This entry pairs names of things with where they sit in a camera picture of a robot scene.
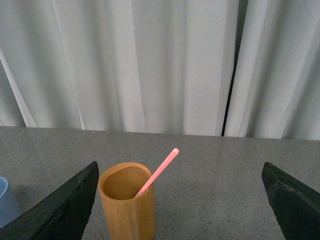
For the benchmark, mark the blue plastic cup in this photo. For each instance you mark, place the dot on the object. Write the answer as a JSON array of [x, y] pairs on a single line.
[[9, 208]]

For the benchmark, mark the white pleated curtain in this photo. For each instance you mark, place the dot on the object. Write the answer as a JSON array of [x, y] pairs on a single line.
[[233, 68]]

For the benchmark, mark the wooden bamboo chopstick holder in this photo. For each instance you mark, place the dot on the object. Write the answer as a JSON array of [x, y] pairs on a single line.
[[128, 217]]

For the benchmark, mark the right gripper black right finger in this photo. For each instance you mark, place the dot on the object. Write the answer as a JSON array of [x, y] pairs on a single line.
[[295, 205]]

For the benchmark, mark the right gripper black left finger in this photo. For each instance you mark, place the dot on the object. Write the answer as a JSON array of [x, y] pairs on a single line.
[[62, 215]]

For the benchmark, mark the pink chopstick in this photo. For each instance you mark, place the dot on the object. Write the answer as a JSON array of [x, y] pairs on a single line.
[[173, 154]]

